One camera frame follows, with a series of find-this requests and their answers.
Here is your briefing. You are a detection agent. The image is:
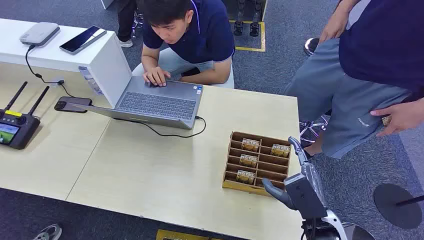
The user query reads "yellow floor tape frame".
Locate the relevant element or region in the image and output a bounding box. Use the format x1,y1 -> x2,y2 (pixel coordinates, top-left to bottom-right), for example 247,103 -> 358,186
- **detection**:
229,19 -> 267,53

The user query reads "black laptop charging cable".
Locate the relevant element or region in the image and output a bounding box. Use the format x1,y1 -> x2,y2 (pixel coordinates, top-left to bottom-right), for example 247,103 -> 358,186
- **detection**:
111,115 -> 207,139

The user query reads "white riser box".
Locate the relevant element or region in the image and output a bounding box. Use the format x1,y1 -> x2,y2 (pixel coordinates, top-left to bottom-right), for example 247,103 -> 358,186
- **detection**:
0,18 -> 133,109

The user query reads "thin black power cable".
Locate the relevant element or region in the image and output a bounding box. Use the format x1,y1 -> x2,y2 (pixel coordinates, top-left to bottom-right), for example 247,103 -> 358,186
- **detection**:
25,44 -> 76,99

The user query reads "printed label sticker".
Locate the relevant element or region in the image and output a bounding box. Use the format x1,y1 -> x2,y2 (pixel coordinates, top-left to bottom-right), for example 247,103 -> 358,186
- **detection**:
78,66 -> 104,96

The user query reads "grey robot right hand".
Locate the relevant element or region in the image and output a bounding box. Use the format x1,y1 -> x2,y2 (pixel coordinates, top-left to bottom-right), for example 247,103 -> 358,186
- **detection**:
261,136 -> 328,211

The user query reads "black smartphone with camera bump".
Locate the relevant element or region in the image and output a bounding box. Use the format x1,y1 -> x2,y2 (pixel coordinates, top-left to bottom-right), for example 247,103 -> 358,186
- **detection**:
53,96 -> 93,114

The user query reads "person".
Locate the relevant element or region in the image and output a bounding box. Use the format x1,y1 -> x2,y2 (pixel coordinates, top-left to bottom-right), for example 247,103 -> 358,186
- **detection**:
132,0 -> 236,90
116,0 -> 139,49
284,0 -> 424,160

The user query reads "yellow hotel key card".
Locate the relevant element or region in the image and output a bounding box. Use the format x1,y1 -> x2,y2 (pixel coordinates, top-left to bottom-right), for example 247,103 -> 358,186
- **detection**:
270,143 -> 292,159
240,138 -> 261,153
238,154 -> 259,168
235,170 -> 256,185

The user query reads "person's left hand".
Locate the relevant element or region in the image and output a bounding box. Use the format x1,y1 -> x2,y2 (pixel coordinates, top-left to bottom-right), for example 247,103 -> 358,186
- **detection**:
370,98 -> 424,138

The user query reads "wooden card holder box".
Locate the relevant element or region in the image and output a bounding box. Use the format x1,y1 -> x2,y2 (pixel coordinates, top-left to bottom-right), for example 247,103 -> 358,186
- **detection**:
221,131 -> 293,198

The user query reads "grey flat power device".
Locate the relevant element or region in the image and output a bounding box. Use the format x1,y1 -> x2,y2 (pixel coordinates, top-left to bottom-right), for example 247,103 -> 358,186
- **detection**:
19,21 -> 61,47

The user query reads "grey open laptop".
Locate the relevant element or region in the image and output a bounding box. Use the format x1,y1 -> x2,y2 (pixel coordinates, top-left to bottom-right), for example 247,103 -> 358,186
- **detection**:
67,75 -> 205,131

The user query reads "black robot leg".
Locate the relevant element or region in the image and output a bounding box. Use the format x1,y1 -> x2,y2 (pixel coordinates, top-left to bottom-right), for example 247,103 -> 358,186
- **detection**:
233,0 -> 245,37
249,0 -> 261,37

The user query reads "person's foot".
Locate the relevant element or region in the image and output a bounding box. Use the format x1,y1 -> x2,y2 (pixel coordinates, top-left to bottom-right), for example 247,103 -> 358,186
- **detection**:
32,223 -> 63,240

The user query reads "black round stand base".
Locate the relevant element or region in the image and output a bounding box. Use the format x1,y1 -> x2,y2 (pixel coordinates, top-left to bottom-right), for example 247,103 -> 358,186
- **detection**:
373,183 -> 424,230

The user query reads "black remote controller with antennas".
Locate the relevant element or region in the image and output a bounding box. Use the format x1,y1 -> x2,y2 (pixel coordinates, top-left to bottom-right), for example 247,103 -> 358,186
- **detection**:
0,81 -> 51,151

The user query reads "person's right hand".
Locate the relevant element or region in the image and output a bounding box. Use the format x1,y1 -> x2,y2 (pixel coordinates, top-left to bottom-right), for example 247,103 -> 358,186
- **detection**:
318,9 -> 350,45
143,66 -> 172,88

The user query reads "yellow floor plate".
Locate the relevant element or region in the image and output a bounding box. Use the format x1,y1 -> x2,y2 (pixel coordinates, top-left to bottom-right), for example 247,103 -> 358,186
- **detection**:
155,229 -> 223,240

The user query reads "black smartphone with white strip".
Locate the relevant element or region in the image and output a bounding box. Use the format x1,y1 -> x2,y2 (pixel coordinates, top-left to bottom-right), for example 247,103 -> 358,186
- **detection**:
59,25 -> 108,56

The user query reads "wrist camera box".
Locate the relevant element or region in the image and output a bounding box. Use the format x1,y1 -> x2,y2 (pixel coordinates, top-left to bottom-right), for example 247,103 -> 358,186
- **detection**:
284,172 -> 329,220

